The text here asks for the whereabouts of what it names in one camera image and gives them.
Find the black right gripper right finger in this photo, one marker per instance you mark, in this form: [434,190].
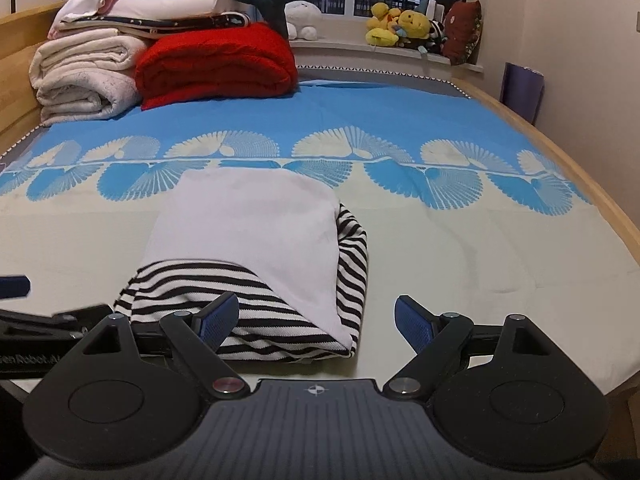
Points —
[505,395]

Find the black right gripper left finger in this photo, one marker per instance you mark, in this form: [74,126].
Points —
[128,392]

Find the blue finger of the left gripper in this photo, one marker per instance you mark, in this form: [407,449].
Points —
[14,286]

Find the white and striped garment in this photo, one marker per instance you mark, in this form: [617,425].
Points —
[294,256]

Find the blue and cream bedsheet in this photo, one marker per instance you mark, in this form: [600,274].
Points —
[461,211]

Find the folded cream blanket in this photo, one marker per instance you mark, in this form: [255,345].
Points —
[86,76]

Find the folded white bedding stack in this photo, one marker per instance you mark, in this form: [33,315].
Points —
[133,11]

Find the red knitted blanket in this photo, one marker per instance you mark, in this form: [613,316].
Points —
[239,62]

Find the black white striped plush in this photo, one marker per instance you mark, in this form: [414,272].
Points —
[436,37]

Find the dark red cushion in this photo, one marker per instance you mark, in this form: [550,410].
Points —
[463,28]

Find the yellow plush toy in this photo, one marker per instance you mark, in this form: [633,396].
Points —
[413,30]
[381,26]

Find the white round plush toy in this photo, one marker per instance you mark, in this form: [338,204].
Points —
[302,20]

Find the wooden bed frame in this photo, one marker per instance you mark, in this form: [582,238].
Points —
[22,32]

